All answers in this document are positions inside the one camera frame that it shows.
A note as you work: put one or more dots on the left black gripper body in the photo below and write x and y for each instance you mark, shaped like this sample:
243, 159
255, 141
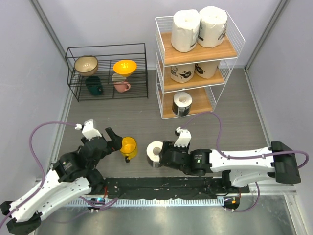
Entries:
107, 151

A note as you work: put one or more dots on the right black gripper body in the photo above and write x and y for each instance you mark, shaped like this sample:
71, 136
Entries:
169, 146

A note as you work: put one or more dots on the white roll dark wrap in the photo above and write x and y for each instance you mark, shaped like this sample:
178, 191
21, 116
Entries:
182, 102
153, 150

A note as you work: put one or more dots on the brown paper towel roll back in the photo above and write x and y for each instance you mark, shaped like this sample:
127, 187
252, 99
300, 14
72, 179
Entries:
182, 73

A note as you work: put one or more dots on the brown paper towel roll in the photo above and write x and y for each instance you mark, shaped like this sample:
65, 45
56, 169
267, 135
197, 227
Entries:
206, 70
182, 73

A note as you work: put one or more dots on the brown paper towel roll front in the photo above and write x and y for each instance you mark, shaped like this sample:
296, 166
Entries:
206, 70

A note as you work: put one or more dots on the white towel roll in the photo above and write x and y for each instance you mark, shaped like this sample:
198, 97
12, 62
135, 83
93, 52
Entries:
213, 26
185, 30

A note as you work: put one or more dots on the white towel roll front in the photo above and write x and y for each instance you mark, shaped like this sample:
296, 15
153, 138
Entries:
213, 26

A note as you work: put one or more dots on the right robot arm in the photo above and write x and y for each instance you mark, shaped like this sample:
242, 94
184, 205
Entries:
238, 168

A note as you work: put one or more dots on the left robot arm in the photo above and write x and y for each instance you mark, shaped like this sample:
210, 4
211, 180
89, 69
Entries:
72, 176

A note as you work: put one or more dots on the pink mug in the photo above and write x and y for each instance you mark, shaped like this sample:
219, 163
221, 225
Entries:
122, 87

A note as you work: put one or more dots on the dark green mug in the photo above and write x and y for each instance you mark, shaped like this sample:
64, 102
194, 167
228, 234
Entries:
94, 86

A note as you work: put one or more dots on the yellow bowl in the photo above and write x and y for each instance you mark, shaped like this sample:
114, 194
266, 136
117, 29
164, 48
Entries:
125, 68

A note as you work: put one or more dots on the beige ceramic bowl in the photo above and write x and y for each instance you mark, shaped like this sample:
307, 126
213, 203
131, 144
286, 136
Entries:
86, 65

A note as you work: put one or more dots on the yellow mug black handle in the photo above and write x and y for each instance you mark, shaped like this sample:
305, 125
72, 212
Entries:
129, 148

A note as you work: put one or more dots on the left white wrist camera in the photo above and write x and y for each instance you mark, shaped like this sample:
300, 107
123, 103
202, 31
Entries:
88, 130

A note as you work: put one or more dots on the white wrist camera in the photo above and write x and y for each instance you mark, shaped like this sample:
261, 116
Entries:
184, 137
88, 130

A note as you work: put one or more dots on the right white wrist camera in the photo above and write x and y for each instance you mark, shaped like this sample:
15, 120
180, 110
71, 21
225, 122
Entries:
184, 137

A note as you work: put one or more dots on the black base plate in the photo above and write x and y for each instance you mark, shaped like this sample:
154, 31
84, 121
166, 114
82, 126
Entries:
161, 187

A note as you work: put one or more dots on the black wire dish rack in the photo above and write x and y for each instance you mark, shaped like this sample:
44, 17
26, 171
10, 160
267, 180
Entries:
107, 56

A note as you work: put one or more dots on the white wire wooden shelf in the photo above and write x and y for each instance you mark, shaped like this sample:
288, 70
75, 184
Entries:
204, 92

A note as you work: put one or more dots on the aluminium rail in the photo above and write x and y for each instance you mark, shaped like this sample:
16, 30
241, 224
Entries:
171, 198

